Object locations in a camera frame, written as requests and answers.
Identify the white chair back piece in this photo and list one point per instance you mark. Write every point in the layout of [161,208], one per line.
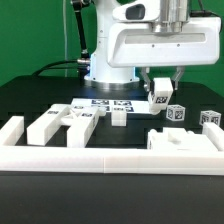
[81,122]

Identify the white U-shaped fence frame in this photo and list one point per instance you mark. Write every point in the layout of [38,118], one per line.
[162,157]

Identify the white chair seat piece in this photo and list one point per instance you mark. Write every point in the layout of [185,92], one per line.
[178,139]

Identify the white marker sheet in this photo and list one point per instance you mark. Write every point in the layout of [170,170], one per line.
[131,106]

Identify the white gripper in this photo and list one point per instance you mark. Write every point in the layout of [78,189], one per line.
[154,33]

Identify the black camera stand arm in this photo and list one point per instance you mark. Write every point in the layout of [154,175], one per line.
[78,5]

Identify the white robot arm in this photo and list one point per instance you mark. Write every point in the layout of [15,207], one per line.
[102,74]

